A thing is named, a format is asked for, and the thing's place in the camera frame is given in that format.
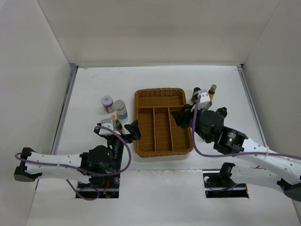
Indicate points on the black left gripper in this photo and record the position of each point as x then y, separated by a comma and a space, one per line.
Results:
133, 130

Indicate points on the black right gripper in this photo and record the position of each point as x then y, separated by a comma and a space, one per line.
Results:
181, 117

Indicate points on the silver-lid white granule jar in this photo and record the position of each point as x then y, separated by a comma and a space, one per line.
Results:
121, 111

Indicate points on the yellow-label cork-cap bottle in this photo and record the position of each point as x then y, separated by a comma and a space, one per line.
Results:
211, 91

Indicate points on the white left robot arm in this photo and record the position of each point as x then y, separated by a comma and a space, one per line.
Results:
88, 167

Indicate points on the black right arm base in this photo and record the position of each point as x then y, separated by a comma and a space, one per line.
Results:
218, 183

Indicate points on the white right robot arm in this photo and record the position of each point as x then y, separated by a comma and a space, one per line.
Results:
281, 172

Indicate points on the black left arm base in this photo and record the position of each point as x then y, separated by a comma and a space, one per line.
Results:
100, 187

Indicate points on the black-cap small pepper bottle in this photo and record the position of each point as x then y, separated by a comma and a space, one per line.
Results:
195, 94

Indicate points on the brown wicker divided tray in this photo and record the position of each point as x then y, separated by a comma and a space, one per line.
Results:
160, 136

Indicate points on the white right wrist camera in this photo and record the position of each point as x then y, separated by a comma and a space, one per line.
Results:
205, 101

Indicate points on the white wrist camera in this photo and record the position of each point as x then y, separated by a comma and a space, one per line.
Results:
205, 101
106, 123

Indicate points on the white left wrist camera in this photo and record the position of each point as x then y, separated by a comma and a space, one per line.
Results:
106, 123

